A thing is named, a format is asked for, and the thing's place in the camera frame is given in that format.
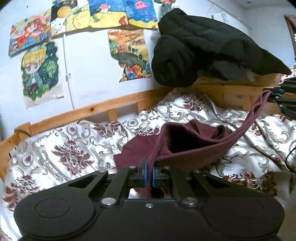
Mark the maroon long-sleeve shirt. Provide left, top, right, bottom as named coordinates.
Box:
left=114, top=90, right=271, bottom=198

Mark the floral satin bedspread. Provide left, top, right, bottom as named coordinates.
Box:
left=1, top=90, right=295, bottom=240

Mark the black puffer jacket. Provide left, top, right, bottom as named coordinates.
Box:
left=152, top=8, right=290, bottom=87

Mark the autumn landscape poster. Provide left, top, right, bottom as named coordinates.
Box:
left=107, top=29, right=152, bottom=82

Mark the blonde anime character poster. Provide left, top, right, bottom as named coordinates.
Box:
left=21, top=41, right=64, bottom=109

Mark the orange-haired anime poster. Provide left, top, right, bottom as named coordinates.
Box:
left=9, top=9, right=51, bottom=56

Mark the wooden bed frame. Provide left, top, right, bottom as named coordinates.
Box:
left=1, top=74, right=283, bottom=180

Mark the black cable on bed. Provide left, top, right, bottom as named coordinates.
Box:
left=284, top=143, right=296, bottom=172

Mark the white wall conduit pipe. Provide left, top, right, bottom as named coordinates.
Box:
left=62, top=33, right=76, bottom=110

